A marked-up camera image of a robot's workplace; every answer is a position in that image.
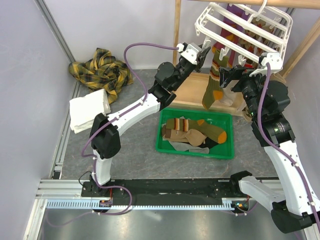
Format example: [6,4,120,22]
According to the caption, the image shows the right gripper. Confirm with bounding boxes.
[219,64,273,119]

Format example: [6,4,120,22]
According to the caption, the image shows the olive striped sock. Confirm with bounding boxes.
[202,47,229,110]
[166,118,227,144]

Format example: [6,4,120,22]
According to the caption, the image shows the white clip hanger rack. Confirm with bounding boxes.
[194,1,293,63]

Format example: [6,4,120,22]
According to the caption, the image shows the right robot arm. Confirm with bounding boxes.
[219,65,320,234]

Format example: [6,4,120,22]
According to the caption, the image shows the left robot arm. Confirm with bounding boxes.
[85,43,211,197]

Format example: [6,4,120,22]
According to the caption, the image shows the wooden hanger stand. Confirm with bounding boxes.
[170,0,320,121]

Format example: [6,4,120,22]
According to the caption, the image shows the red white sock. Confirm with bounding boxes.
[219,88,239,107]

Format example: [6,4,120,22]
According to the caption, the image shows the brown argyle sock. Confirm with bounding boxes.
[239,17,278,63]

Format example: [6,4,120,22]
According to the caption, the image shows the purple maroon sock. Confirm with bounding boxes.
[212,4,249,53]

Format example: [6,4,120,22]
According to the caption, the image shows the tan sock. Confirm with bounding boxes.
[161,128,207,147]

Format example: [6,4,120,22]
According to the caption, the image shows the black sock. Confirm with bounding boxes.
[198,137,219,149]

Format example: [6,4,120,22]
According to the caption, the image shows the green plastic tray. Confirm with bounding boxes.
[155,107,235,160]

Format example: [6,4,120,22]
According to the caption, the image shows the grey sock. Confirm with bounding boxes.
[169,141,210,154]

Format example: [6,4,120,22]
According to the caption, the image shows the yellow plaid cloth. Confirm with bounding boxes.
[68,48,134,104]

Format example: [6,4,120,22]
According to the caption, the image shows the white folded towel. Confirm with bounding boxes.
[69,89,111,134]

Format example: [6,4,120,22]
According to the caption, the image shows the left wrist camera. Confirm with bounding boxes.
[176,42,204,65]

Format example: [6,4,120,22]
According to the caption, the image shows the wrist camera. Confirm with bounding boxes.
[249,52,283,77]
[176,42,204,65]

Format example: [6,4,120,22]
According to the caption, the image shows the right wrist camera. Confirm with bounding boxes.
[249,52,283,77]

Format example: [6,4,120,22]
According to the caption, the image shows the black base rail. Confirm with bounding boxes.
[81,178,247,206]

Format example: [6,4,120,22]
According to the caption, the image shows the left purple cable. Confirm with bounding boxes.
[44,43,181,228]

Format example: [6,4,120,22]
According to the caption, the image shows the slotted cable duct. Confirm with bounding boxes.
[46,199,235,211]

